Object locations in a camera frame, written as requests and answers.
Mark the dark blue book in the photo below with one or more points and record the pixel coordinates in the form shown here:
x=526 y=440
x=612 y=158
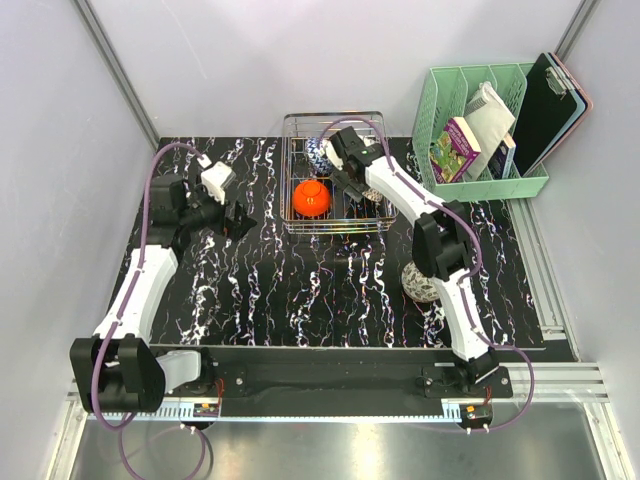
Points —
x=502 y=159

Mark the chrome wire dish rack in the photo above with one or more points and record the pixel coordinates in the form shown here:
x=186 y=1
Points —
x=344 y=215

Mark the pink blue clipboards stack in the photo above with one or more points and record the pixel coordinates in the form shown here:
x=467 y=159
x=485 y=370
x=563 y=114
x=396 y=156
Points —
x=583 y=103

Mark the black marble pattern mat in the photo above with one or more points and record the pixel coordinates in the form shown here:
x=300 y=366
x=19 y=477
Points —
x=276 y=289

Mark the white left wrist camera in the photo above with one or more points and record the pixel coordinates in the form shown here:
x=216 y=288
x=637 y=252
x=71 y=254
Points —
x=216 y=179

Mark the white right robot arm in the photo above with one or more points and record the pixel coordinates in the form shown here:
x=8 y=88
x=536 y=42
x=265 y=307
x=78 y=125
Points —
x=445 y=248

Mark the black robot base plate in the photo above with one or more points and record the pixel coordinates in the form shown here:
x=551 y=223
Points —
x=295 y=383

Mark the grey leaf patterned bowl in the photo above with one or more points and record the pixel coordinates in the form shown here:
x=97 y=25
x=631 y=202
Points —
x=417 y=286

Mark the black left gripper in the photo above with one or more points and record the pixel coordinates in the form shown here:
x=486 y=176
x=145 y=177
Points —
x=237 y=226

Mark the orange glossy bowl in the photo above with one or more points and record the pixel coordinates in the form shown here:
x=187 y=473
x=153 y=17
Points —
x=311 y=198

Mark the black clipboard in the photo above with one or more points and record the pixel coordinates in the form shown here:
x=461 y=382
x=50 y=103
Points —
x=542 y=115

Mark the white padded envelope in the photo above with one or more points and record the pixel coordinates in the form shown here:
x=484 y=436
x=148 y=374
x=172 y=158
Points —
x=490 y=120

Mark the green plastic file organizer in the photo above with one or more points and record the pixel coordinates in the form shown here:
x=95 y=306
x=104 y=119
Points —
x=445 y=94

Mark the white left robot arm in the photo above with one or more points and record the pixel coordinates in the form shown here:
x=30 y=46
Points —
x=115 y=369

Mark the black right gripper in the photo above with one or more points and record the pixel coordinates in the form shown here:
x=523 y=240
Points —
x=353 y=191

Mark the purple green book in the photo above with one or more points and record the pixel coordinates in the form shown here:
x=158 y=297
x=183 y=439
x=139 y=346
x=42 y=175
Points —
x=453 y=151

